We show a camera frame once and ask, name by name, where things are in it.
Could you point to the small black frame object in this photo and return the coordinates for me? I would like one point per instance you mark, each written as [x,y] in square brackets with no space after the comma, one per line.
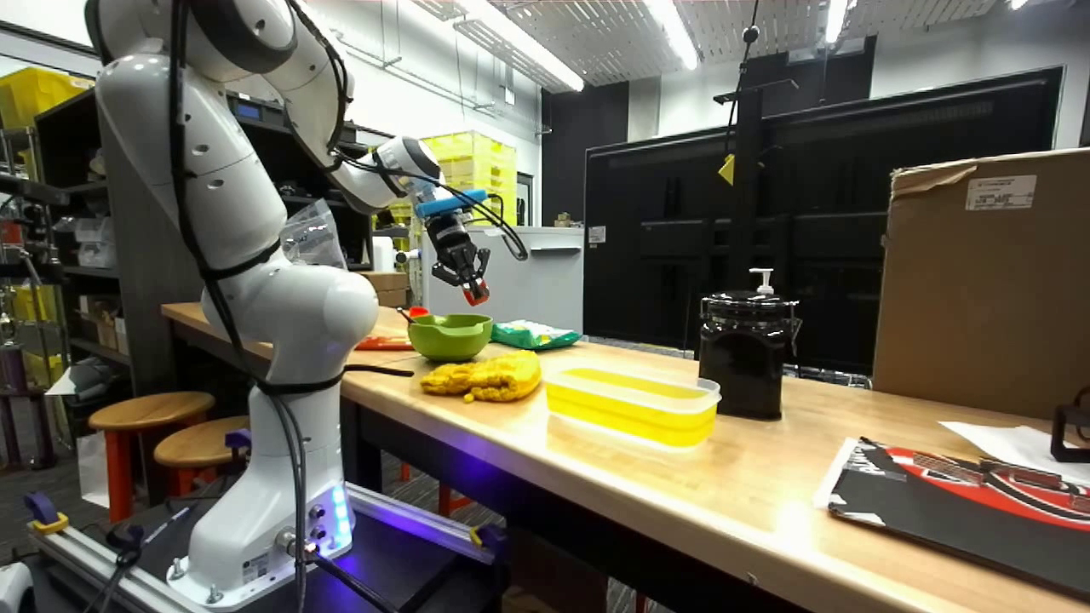
[1074,438]

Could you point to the green plastic bowl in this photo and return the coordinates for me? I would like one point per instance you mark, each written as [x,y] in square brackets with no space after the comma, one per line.
[449,342]

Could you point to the cluttered metal shelf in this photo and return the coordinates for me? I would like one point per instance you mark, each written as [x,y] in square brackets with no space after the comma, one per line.
[36,309]

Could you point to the yellow knitted cloth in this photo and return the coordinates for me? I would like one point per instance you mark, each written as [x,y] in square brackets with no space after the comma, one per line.
[500,379]

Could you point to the red black magazine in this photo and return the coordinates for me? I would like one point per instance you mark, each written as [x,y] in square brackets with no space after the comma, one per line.
[942,513]

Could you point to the ceiling light strip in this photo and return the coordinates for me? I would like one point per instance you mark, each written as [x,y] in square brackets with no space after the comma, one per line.
[524,44]
[673,31]

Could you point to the yellow storage bins rack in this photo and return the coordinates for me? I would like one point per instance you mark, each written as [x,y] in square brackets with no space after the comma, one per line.
[478,158]

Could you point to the pump bottle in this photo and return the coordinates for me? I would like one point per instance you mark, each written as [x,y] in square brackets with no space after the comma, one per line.
[764,284]

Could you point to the large black screen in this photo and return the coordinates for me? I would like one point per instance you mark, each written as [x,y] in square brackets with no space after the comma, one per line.
[660,273]

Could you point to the black pole stand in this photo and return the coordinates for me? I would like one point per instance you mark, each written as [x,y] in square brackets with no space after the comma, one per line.
[749,171]

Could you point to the blue yellow clamp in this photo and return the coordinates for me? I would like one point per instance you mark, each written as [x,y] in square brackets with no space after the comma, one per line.
[50,516]

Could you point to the robot mounting platform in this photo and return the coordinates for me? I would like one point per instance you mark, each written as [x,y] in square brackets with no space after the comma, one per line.
[385,565]

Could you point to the red rectangular tray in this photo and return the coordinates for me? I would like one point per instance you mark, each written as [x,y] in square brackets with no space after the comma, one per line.
[380,345]

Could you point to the clear plastic bag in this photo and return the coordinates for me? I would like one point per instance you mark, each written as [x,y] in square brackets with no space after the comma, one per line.
[313,231]

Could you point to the dark shelf unit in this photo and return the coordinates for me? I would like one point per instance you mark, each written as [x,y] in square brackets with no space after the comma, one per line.
[138,294]

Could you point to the round wooden stool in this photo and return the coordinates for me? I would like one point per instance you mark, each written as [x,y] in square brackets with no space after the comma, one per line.
[199,444]
[149,409]

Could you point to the yellow crate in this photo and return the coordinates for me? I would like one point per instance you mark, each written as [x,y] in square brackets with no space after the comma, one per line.
[36,96]

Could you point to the grey cabinet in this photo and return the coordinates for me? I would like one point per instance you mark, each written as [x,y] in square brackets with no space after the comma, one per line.
[548,284]

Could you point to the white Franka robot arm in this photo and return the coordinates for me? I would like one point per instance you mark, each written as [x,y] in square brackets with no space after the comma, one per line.
[302,319]

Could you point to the white paper sheet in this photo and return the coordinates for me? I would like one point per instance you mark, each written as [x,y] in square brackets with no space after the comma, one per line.
[1001,444]

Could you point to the yellow plastic container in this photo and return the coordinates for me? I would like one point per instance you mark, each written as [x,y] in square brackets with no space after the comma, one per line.
[632,409]

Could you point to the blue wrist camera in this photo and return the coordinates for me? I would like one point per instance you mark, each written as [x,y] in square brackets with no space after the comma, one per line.
[449,204]

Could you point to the cardboard box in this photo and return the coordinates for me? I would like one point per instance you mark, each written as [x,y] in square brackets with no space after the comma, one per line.
[988,309]

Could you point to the black jar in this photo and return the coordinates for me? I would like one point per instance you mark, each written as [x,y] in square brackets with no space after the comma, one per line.
[743,363]

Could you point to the yellow tag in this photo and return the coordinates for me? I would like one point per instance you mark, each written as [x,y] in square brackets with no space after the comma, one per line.
[728,171]

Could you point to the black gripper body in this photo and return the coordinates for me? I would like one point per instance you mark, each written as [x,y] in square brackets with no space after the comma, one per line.
[457,247]

